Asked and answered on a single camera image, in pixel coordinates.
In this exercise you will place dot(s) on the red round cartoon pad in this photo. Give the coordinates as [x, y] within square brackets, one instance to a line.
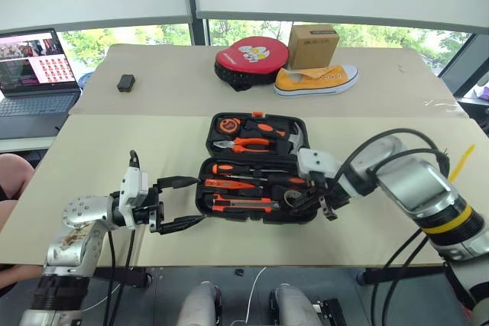
[244, 66]

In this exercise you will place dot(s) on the yellow canvas sneaker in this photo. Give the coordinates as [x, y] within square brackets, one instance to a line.
[305, 81]

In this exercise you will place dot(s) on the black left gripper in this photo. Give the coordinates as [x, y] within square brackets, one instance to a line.
[147, 205]

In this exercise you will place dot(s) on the claw hammer orange grip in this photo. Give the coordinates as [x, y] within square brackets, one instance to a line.
[267, 127]

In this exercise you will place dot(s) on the dark slanted window frame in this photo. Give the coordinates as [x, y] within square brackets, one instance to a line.
[460, 68]

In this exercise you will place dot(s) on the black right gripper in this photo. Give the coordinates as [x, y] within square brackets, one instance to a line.
[324, 198]

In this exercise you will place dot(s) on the orange black tape measure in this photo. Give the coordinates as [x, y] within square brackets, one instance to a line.
[228, 124]

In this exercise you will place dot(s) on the blue round object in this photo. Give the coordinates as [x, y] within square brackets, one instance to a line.
[85, 81]

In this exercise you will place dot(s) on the small black box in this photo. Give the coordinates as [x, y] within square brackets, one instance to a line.
[125, 82]

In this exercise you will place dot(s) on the pink chair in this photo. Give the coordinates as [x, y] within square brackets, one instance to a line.
[17, 173]

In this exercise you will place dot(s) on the orange voltage tester pen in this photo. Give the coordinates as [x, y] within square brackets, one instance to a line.
[225, 184]

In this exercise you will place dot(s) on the orange black utility knife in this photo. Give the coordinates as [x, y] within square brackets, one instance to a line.
[237, 204]

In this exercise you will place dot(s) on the white side desk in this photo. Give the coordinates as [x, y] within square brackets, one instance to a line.
[26, 143]

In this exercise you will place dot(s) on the open laptop computer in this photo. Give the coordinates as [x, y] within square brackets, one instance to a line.
[38, 104]

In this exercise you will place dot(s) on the black electrical tape roll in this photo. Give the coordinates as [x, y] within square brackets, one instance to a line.
[286, 199]

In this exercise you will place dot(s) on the black tool case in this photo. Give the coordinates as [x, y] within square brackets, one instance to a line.
[252, 218]

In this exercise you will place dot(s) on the black table foot bar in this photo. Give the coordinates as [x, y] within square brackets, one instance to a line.
[397, 276]
[133, 276]

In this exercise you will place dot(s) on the dark window pillar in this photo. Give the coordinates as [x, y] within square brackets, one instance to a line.
[196, 28]

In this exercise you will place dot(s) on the yellow plastic strip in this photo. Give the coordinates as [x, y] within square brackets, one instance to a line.
[462, 162]

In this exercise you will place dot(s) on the clear tape strip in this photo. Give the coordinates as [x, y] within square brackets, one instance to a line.
[439, 103]

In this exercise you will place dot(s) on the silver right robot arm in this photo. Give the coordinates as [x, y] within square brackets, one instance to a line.
[420, 184]

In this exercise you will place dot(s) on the black floor device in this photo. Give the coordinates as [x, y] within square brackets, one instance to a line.
[330, 312]

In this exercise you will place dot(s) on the small black floor object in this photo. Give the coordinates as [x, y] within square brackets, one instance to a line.
[239, 272]

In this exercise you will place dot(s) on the brown cardboard box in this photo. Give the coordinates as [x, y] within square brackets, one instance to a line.
[311, 49]

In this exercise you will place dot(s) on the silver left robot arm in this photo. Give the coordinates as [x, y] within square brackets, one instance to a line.
[82, 234]

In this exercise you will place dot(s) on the grey rounded knee cover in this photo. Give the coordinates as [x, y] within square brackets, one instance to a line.
[198, 305]
[294, 307]

